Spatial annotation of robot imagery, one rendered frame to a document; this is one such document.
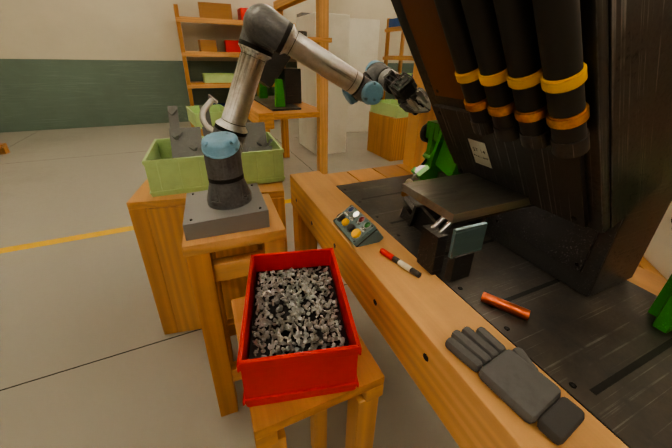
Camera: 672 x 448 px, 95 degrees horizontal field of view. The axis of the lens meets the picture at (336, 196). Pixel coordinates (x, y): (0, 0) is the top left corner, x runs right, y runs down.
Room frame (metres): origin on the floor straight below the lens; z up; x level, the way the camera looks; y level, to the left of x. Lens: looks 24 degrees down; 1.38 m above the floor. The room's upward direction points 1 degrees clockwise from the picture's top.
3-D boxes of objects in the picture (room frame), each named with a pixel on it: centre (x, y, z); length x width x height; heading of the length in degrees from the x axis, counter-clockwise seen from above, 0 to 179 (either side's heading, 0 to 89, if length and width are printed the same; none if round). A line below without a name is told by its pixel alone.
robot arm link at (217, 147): (0.99, 0.38, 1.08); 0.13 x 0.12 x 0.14; 14
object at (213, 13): (7.33, 1.75, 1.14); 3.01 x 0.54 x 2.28; 116
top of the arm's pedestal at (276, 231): (0.99, 0.38, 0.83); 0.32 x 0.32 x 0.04; 22
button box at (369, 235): (0.81, -0.07, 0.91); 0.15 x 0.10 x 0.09; 24
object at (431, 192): (0.64, -0.36, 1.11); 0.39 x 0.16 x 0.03; 114
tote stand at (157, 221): (1.53, 0.64, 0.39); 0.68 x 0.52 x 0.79; 104
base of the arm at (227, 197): (0.99, 0.38, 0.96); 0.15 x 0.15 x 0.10
